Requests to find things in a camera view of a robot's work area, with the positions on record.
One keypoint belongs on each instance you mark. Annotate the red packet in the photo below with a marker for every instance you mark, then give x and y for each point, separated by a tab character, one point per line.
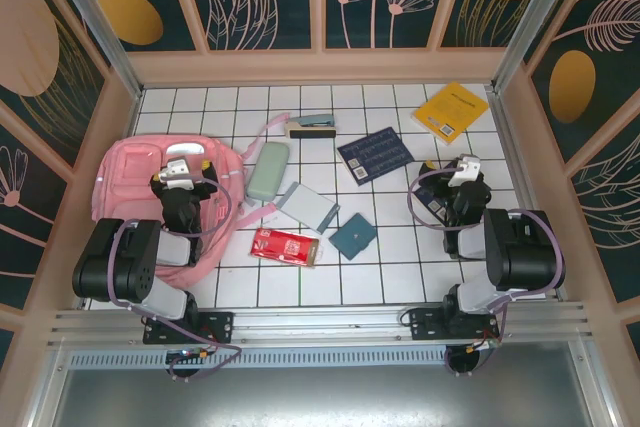
280	246

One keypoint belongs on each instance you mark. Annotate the pale green pencil case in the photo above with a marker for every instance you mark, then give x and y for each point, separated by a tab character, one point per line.
267	172

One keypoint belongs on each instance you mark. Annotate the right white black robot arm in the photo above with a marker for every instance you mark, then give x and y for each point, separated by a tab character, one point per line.
520	252

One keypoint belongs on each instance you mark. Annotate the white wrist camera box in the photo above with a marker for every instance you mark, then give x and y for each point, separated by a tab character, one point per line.
462	172
176	172

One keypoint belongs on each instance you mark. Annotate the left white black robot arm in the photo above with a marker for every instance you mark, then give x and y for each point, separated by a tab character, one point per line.
115	267

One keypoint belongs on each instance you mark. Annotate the aluminium corner post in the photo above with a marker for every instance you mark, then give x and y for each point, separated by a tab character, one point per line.
537	22
97	22

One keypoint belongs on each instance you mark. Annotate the large dark blue book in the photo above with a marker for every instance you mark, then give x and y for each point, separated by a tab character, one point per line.
375	154

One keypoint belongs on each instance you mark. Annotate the grey notebook with teal band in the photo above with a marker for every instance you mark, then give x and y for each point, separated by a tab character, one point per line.
307	204

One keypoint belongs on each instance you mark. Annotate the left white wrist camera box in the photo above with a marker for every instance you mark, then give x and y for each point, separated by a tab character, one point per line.
176	172

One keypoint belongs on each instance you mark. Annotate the teal snap wallet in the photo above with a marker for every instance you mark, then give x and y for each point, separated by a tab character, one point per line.
352	239

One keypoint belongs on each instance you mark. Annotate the grey metal sheet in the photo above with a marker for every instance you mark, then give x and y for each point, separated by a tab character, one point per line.
320	397

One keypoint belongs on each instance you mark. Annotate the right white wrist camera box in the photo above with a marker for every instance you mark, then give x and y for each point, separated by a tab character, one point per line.
462	172

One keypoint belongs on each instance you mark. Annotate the yellow book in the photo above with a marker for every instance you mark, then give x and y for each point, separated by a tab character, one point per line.
450	109

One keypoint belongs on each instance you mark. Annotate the small dark blue book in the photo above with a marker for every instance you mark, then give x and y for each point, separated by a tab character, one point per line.
425	197

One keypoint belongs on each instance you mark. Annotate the pink backpack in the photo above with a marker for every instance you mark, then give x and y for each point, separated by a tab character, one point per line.
130	167

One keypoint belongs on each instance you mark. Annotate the blue grey stapler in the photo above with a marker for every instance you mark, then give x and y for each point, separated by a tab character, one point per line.
312	122

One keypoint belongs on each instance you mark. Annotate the aluminium side rail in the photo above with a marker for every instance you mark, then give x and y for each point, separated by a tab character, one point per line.
515	157
132	112

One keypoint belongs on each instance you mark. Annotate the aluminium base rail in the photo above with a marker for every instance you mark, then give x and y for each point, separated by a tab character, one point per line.
320	322

